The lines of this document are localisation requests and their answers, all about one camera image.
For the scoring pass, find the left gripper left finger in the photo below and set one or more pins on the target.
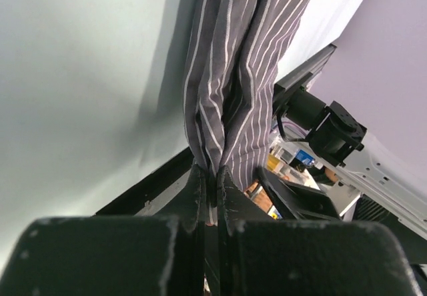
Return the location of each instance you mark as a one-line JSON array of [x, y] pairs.
[[160, 254]]

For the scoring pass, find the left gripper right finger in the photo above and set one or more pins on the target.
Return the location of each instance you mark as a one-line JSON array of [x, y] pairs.
[[263, 256]]

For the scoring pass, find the grey striped boxer underwear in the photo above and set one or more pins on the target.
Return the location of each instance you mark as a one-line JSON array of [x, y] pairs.
[[228, 86]]

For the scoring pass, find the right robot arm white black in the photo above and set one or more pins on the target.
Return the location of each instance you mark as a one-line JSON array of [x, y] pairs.
[[345, 146]]

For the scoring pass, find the aluminium front rail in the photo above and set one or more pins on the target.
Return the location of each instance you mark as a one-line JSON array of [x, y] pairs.
[[293, 80]]

